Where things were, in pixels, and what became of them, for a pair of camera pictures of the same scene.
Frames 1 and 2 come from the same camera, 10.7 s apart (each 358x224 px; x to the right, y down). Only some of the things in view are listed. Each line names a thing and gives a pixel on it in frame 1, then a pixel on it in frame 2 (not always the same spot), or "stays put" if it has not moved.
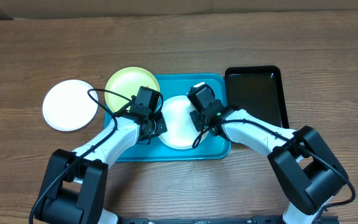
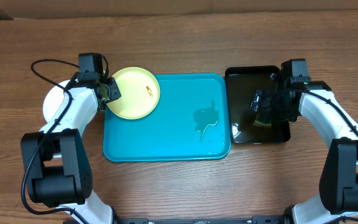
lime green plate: x=127 y=81 stays put
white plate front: x=181 y=130 to x=53 y=99
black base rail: x=202 y=220 stays put
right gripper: x=203 y=121 to x=270 y=110
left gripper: x=160 y=117 to x=115 y=91
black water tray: x=258 y=90 stays put
